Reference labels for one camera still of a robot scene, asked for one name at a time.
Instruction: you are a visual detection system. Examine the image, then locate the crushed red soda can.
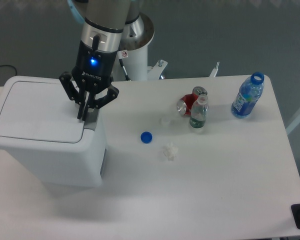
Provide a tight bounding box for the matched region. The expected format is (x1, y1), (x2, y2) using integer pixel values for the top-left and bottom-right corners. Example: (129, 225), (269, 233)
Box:
(176, 86), (208, 116)

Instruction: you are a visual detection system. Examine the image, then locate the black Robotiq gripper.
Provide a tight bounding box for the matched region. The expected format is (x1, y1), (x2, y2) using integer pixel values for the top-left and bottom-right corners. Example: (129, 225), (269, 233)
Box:
(59, 41), (120, 121)

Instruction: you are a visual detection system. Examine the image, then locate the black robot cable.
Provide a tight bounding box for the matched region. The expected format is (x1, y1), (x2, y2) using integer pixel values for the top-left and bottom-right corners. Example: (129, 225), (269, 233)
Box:
(117, 56), (131, 81)

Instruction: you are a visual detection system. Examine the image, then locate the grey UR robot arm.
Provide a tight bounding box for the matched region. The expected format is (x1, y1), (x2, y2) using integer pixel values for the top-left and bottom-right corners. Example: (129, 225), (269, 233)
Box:
(59, 0), (132, 121)

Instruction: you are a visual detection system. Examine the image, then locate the blue bottle cap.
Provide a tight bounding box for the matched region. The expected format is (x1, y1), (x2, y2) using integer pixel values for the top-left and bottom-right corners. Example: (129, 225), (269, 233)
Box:
(140, 131), (153, 144)

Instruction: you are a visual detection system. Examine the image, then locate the white plastic trash can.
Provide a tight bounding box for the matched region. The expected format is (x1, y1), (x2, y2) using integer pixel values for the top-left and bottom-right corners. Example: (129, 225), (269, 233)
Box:
(0, 76), (107, 187)

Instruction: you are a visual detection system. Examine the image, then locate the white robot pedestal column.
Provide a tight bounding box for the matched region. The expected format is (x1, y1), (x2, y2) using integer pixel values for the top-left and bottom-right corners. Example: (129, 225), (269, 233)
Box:
(112, 13), (168, 82)

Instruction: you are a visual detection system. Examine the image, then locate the clear green-label bottle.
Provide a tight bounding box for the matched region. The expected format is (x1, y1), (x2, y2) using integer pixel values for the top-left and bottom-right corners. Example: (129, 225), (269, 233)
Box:
(189, 93), (209, 129)

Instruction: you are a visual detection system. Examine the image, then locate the white table leg bracket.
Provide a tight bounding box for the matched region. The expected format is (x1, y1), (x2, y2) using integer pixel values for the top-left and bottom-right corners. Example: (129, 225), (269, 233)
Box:
(209, 61), (220, 78)

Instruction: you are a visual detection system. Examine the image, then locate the blue plastic bottle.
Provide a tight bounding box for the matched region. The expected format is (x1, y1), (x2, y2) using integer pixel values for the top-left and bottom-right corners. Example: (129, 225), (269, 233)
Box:
(231, 72), (265, 119)

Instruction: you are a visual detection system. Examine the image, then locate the crumpled white tissue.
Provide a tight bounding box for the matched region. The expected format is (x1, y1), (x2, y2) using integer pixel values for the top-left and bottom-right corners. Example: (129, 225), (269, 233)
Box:
(163, 142), (179, 161)

